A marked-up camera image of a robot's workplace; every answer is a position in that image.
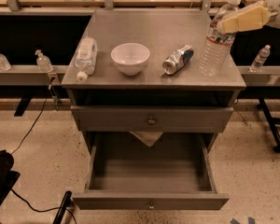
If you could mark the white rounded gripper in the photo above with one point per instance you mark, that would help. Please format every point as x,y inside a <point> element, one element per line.
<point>252,16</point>

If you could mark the clear plastic water bottle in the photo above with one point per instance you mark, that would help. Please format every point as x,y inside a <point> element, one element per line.
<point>217,45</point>

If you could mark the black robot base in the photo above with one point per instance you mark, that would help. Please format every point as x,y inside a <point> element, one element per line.
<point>8,177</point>

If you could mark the background small water bottle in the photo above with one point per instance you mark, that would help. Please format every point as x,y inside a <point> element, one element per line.
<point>260,59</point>

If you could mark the grey metal drawer cabinet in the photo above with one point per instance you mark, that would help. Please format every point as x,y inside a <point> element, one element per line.
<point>162,32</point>

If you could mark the white paper under drawer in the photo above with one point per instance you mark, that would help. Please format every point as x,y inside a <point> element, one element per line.
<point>148,138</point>

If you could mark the lying water bottle white cap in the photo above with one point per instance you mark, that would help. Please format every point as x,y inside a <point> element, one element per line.
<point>85,60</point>

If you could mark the closed upper drawer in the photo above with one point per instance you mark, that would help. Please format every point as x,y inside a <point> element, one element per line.
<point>168,119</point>

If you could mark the open middle drawer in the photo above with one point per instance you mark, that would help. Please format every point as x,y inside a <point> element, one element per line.
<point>173,174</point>

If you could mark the clear sanitizer pump bottle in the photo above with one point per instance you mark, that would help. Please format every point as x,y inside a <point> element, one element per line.
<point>4,63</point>
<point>43,61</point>

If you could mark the left clear sanitizer pump bottle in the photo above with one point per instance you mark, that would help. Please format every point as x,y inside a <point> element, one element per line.
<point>4,63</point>

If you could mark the crushed silver blue can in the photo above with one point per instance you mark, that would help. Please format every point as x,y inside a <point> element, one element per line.
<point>177,60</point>

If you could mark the black table leg right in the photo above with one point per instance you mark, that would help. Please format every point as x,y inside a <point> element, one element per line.
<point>273,122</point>

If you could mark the white ceramic bowl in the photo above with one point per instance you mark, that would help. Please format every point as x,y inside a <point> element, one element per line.
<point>130,58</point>

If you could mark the grey shelf rail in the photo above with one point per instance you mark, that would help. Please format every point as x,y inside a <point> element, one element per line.
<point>24,75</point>

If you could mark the black post at floor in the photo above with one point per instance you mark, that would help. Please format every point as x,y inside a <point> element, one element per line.
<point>66,202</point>

